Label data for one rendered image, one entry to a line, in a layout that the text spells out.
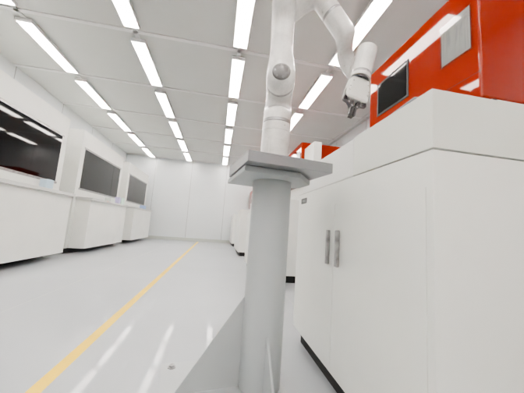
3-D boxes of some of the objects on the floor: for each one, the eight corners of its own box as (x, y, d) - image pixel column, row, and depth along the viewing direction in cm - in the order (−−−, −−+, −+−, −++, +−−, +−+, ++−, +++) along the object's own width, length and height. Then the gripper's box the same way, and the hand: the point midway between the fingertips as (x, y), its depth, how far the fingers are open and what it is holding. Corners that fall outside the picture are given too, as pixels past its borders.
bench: (123, 245, 571) (135, 159, 595) (82, 254, 394) (100, 131, 419) (70, 242, 553) (85, 154, 577) (2, 250, 377) (26, 122, 401)
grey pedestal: (150, 460, 65) (185, 150, 75) (161, 366, 106) (182, 175, 116) (323, 426, 80) (333, 173, 90) (274, 356, 122) (284, 188, 132)
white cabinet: (391, 339, 153) (392, 204, 163) (673, 524, 58) (634, 176, 68) (288, 339, 142) (296, 195, 152) (431, 566, 48) (426, 147, 58)
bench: (149, 239, 786) (157, 176, 810) (129, 244, 610) (140, 163, 634) (111, 237, 768) (121, 172, 793) (80, 241, 592) (93, 157, 616)
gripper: (348, 67, 104) (338, 107, 102) (380, 79, 106) (371, 119, 104) (340, 77, 112) (331, 115, 109) (369, 89, 114) (361, 126, 111)
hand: (352, 112), depth 107 cm, fingers closed
